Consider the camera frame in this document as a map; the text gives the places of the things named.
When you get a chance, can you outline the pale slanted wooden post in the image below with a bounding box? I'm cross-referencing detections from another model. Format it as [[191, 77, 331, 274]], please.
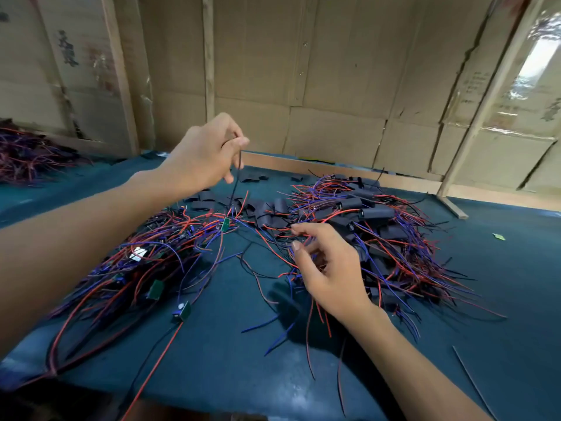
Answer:
[[437, 0, 549, 220]]

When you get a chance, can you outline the person's left forearm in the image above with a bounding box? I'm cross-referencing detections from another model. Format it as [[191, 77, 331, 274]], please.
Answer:
[[0, 171, 181, 356]]

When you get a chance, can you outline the person's right forearm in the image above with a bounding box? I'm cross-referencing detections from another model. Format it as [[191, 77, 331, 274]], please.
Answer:
[[342, 302, 492, 421]]

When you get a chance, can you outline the person's right hand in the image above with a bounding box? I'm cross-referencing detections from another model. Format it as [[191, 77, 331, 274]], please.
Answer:
[[289, 222, 373, 325]]

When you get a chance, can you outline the pile of black sleeve pieces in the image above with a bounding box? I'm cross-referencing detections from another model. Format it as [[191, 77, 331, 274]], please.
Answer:
[[188, 173, 290, 226]]

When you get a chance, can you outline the person's left hand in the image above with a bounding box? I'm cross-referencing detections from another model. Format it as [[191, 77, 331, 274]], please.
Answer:
[[158, 112, 251, 202]]

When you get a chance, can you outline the pile of sleeved wired boards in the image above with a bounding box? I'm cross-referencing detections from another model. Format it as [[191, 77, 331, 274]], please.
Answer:
[[241, 173, 508, 413]]

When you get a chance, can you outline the thin wooden post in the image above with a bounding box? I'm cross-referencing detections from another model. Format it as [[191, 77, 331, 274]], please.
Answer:
[[202, 0, 217, 123]]

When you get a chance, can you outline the clear plastic sheet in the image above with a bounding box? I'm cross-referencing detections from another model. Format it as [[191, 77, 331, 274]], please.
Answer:
[[512, 13, 561, 137]]

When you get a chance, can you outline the wooden ledge board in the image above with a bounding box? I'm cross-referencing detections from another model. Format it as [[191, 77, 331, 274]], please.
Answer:
[[153, 140, 561, 211]]

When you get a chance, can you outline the pile of unsleeved wired boards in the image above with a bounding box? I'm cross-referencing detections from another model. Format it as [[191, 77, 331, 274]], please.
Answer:
[[0, 188, 264, 421]]

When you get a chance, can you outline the wide wooden post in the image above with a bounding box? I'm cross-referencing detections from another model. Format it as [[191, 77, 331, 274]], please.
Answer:
[[99, 0, 140, 157]]

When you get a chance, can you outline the wire pile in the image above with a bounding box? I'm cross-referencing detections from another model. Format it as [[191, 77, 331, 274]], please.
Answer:
[[0, 118, 89, 185]]

